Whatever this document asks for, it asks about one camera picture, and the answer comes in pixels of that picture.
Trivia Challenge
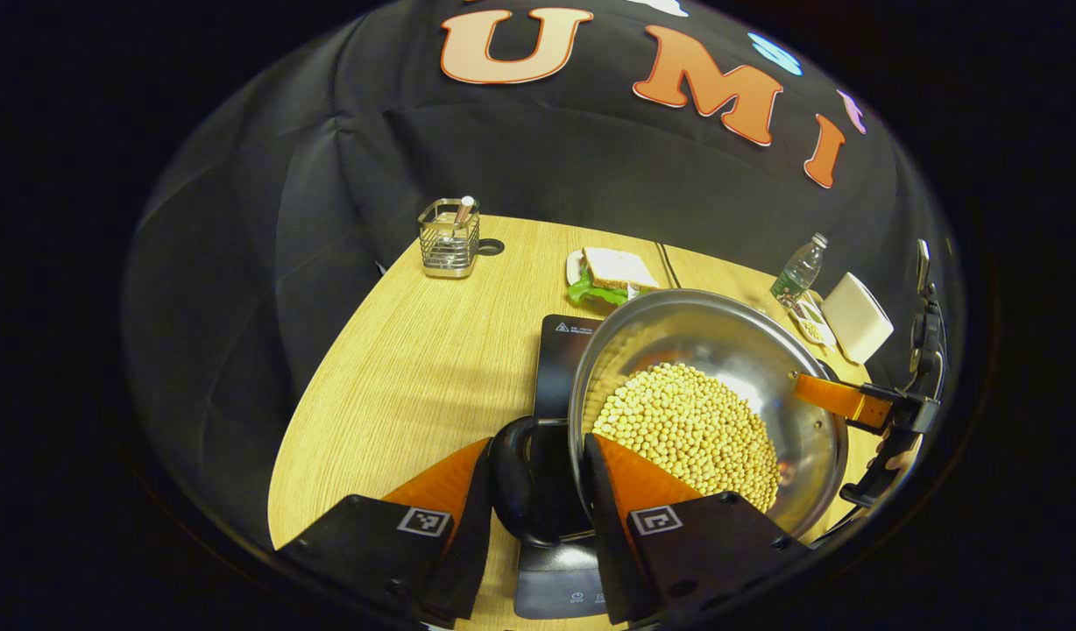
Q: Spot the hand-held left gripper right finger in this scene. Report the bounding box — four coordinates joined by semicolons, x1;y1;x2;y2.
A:
582;431;811;625

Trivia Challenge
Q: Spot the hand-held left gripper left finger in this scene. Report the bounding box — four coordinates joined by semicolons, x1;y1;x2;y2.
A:
275;436;495;627

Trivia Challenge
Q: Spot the pile of soybeans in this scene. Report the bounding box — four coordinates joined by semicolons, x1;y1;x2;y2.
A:
592;362;782;514

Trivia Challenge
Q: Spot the steel pot with black handles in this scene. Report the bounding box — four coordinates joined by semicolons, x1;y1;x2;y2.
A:
488;287;850;549

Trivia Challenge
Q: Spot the black induction cooktop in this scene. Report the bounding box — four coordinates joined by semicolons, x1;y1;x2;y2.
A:
512;314;609;620

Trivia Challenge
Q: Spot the white divided dish of beans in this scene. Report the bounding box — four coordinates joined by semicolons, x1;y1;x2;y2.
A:
788;294;837;347

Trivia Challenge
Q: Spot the white toaster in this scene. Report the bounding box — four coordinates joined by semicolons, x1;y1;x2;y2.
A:
820;272;895;365

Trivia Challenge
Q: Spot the clear plastic water bottle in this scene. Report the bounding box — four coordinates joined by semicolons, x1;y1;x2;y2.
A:
770;232;829;303

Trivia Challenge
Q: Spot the sandwich with lettuce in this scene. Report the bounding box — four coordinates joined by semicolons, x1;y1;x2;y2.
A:
570;246;662;308

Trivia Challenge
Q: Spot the black backdrop cloth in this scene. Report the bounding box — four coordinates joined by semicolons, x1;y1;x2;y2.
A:
122;0;942;553

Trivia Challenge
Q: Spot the metal wire utensil holder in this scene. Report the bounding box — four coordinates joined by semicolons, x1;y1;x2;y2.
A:
417;196;482;280

